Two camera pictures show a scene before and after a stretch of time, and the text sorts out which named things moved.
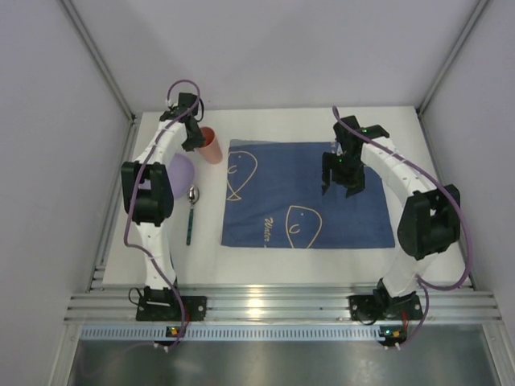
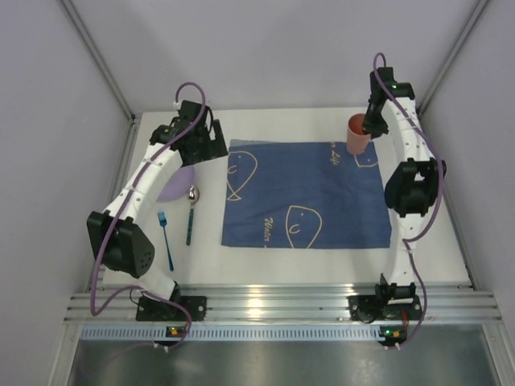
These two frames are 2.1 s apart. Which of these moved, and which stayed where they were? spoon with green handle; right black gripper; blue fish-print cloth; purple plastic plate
Moved: right black gripper
Stayed: blue fish-print cloth; purple plastic plate; spoon with green handle
